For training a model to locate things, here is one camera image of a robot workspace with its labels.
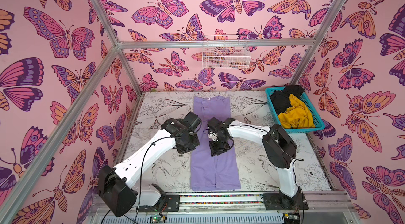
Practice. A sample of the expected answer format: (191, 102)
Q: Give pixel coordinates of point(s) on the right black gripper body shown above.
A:
(220, 145)

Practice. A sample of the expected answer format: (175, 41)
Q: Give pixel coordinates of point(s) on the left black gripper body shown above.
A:
(190, 144)

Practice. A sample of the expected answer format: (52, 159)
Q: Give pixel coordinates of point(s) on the lavender purple t-shirt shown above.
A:
(212, 173)

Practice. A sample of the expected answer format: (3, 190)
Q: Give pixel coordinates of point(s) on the teal plastic laundry basket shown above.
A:
(319, 124)

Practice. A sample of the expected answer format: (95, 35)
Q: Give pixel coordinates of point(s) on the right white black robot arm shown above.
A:
(278, 145)

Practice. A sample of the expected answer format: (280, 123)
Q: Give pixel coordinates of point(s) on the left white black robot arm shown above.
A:
(120, 187)

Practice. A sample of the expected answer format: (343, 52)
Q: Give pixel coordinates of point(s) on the black t-shirt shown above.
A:
(281, 99)

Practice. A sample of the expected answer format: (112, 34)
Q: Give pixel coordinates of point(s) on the mustard yellow t-shirt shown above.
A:
(298, 116)

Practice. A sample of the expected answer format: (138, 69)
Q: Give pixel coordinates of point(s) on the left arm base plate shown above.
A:
(168, 203)

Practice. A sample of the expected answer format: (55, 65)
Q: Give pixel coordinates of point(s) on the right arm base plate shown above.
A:
(281, 202)

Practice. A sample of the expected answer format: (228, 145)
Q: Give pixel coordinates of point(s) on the white wire wall basket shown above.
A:
(225, 54)

